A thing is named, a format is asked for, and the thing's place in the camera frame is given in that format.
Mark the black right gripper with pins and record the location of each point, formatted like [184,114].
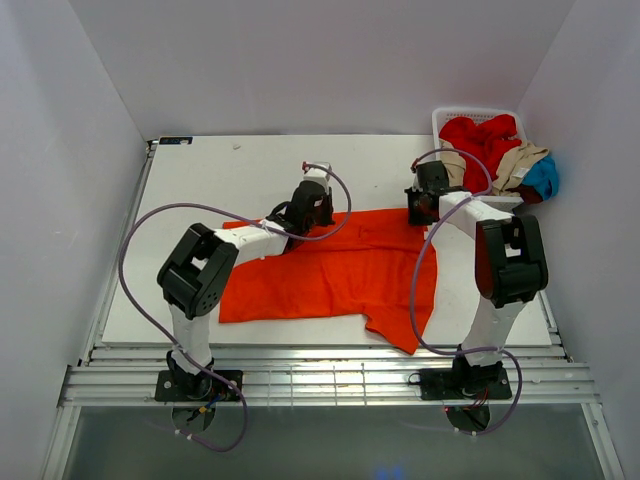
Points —
[413,218]

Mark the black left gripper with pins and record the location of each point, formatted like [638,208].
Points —
[326,219]

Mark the orange t-shirt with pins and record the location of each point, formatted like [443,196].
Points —
[377,266]

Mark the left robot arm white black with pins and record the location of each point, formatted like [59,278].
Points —
[197,271]

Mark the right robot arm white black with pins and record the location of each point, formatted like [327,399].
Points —
[509,269]

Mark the red t-shirt in basket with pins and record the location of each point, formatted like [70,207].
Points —
[489,141]

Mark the beige t-shirt in basket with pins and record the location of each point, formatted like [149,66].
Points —
[512,169]

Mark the dark red t-shirt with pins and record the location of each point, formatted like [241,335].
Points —
[528,194]

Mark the white plastic laundry basket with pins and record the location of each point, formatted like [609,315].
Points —
[442,115]

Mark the blue t-shirt in basket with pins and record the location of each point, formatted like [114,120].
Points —
[543,178]

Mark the blue label sticker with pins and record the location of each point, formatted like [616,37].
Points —
[173,140]

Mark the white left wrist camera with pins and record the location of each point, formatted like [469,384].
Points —
[317,173]

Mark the aluminium frame rail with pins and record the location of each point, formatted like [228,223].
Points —
[289,377]

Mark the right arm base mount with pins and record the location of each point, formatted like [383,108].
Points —
[444,384]

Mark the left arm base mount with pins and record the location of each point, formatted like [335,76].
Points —
[222,385]

